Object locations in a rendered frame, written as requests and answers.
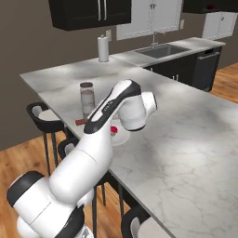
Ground white plate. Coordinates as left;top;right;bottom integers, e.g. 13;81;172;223
109;118;130;147

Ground black dishwasher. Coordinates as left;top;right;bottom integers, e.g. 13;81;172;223
192;46;223;93

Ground steel sink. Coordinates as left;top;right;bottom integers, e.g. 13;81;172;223
134;43;192;60

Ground glass jar with dark lid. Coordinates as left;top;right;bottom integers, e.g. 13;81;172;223
79;82;96;121

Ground cupcake with red topping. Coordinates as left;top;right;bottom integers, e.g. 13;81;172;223
110;125;120;139

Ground black base cabinets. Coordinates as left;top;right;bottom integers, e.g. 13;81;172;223
143;53;199;86

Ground white paper towel roll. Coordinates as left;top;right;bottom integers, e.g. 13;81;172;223
97;34;111;63

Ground brown chocolate bar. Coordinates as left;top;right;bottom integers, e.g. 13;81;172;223
75;118;88;127

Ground steel tap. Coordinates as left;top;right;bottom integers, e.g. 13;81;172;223
151;31;166;48

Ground black open wall shelf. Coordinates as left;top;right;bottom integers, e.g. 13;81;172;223
182;0;238;14

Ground black wall cabinet door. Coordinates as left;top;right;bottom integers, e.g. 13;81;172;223
47;0;102;32
101;0;133;26

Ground white window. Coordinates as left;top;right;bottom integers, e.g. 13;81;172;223
115;0;184;42

